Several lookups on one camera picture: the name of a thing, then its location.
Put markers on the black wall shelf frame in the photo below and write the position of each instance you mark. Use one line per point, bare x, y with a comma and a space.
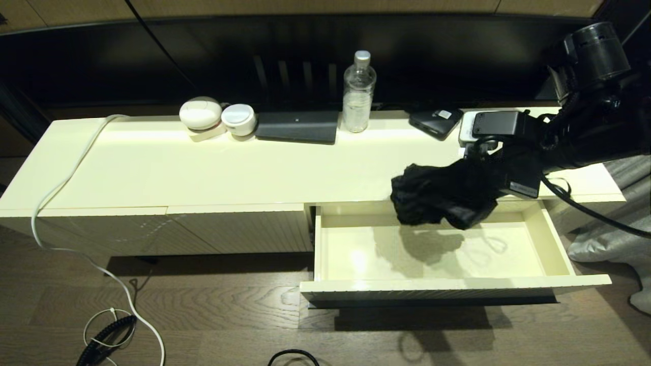
625, 10

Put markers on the white oval device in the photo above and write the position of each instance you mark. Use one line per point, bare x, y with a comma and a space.
200, 114

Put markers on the small black labelled device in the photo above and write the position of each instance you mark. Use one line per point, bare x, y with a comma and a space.
432, 124

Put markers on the cream low cabinet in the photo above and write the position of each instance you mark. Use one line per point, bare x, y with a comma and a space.
254, 173

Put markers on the scratched cream cabinet door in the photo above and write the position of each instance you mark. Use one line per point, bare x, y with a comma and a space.
127, 229

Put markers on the clear plastic water bottle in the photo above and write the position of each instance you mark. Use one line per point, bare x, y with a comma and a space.
357, 101

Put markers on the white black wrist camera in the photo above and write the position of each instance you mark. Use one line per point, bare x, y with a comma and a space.
496, 124

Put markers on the black flat set-top box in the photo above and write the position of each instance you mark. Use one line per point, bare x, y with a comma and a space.
297, 127

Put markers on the white round device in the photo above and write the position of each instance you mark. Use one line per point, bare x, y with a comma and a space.
238, 119

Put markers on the grey curtain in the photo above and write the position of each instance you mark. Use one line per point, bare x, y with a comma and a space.
625, 254

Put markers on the plain cream cabinet door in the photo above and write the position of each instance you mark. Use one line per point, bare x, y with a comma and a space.
254, 229

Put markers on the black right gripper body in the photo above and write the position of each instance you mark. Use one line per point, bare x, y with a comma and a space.
521, 173

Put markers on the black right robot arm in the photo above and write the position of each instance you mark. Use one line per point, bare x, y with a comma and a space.
595, 137

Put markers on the cream ribbed drawer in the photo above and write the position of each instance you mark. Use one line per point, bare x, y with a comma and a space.
356, 264

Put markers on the black umbrella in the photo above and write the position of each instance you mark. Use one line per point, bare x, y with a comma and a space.
437, 193

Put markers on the beige device base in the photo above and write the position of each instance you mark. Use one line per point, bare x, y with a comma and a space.
205, 135

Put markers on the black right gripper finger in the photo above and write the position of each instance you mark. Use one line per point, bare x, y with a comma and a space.
483, 154

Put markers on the black television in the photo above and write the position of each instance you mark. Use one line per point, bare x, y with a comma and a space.
432, 56

